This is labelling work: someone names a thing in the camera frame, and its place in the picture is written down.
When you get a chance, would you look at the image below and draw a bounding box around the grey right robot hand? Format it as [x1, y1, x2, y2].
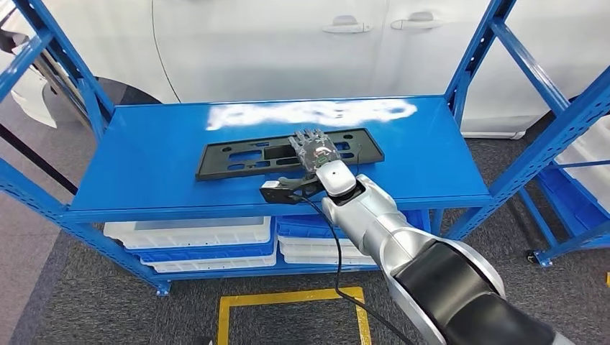
[278, 128, 342, 188]

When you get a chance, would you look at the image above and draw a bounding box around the black plastic plate bracket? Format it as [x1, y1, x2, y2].
[196, 127, 385, 182]

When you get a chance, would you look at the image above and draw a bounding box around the blue metal shelf rack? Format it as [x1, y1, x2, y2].
[0, 0, 610, 297]

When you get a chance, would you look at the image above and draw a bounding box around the blue wheeled shelf rack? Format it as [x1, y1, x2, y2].
[516, 114, 610, 269]

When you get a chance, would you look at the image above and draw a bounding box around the blue plastic crate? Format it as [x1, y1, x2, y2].
[276, 211, 430, 239]
[126, 238, 278, 264]
[538, 166, 610, 239]

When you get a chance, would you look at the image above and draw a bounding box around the white plastic crate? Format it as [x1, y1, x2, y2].
[141, 252, 278, 274]
[103, 216, 273, 250]
[555, 116, 610, 213]
[278, 236, 363, 258]
[281, 254, 378, 266]

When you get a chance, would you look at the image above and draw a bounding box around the white car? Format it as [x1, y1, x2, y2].
[0, 0, 610, 140]

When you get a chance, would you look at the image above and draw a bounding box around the grey metal stand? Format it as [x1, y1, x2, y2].
[35, 52, 94, 129]

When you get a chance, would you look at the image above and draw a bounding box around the black camera cable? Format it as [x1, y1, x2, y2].
[295, 194, 406, 345]

